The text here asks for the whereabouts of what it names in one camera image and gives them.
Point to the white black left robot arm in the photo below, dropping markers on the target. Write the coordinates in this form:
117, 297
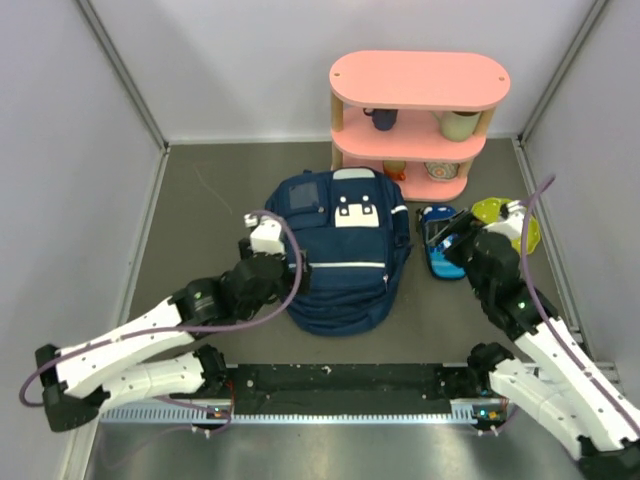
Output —
81, 382

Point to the pink three-tier shelf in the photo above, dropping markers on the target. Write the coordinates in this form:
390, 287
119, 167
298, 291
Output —
416, 83

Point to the blue dinosaur pencil case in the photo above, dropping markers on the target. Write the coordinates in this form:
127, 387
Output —
439, 266

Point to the dark blue mug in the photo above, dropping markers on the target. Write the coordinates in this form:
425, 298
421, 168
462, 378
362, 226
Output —
382, 119

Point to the navy blue backpack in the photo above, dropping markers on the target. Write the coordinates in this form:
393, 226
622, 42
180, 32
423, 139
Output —
352, 224

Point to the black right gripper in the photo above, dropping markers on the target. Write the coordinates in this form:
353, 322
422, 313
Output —
460, 225

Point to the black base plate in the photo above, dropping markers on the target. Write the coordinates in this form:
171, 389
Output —
347, 389

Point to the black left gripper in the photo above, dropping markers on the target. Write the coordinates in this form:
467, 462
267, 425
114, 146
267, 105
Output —
303, 285

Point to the pale green mug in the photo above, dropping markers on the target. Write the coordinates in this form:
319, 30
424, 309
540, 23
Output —
457, 126

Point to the aluminium frame rail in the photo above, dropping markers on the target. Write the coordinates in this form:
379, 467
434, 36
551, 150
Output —
202, 382

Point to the patterned flower-shaped bowl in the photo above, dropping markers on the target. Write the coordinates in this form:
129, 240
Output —
442, 171

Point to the orange cup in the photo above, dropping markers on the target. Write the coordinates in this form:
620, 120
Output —
395, 170

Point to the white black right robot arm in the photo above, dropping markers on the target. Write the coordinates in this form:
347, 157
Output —
550, 360

